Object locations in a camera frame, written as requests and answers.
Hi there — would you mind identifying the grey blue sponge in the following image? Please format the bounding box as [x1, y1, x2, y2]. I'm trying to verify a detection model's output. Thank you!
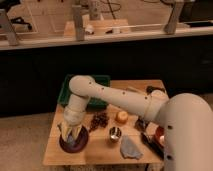
[67, 132, 75, 145]

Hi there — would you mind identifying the orange yellow fruit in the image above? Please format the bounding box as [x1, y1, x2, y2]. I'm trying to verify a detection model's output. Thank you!
[116, 111, 128, 124]

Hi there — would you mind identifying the small metal cup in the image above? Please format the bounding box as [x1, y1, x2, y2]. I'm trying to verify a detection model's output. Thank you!
[109, 127, 122, 142]

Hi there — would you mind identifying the metal binder clip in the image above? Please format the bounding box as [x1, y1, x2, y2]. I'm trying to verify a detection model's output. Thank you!
[135, 118, 149, 132]

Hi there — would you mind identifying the grey blue cloth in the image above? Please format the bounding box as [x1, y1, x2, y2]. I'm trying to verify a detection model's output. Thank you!
[120, 135, 142, 160]

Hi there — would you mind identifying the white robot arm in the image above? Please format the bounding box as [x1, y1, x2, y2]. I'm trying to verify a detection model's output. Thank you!
[61, 75, 213, 171]

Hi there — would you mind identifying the wooden rail fixture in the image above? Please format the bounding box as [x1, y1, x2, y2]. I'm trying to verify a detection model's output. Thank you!
[0, 0, 213, 50]

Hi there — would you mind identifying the yellow corn cob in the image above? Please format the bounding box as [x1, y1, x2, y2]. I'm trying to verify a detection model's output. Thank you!
[126, 86, 144, 94]

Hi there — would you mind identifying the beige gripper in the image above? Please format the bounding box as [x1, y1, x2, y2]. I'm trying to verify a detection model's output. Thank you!
[60, 107, 85, 140]

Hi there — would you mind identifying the black handled tool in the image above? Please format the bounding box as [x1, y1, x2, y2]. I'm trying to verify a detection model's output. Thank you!
[141, 133, 164, 159]

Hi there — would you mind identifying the purple bowl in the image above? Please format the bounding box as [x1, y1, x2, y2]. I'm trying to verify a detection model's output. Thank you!
[59, 127, 89, 153]

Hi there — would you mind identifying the white cup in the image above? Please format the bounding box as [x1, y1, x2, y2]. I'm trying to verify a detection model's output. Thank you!
[151, 90, 167, 99]

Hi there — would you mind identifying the orange bowl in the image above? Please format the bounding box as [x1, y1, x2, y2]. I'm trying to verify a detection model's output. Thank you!
[154, 126, 164, 147]

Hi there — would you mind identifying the white egg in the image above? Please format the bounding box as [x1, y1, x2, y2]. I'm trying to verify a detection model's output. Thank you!
[159, 136, 165, 147]

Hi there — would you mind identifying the bunch of dark grapes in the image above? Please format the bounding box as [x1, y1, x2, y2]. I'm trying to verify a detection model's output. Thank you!
[89, 113, 109, 132]

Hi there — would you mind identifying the green plastic tray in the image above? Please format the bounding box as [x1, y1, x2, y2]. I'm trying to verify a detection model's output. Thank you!
[57, 74, 110, 109]

